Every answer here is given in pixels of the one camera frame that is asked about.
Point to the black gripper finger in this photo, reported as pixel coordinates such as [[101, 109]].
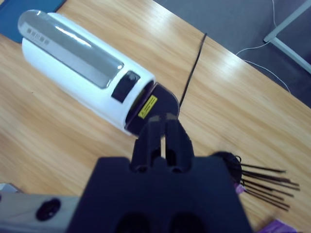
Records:
[[178, 145], [148, 145]]

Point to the grey coffee machine lid lever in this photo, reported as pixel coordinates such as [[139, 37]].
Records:
[[73, 48]]

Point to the white capsule coffee machine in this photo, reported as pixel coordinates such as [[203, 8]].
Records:
[[73, 80]]

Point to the black capsule holder with rods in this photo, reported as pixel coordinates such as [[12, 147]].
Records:
[[230, 162]]

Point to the purple tissue pack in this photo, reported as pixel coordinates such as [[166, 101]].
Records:
[[279, 227]]

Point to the white metal desk leg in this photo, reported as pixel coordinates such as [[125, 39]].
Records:
[[271, 38]]

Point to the teal plastic tray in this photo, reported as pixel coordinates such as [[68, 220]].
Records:
[[9, 14]]

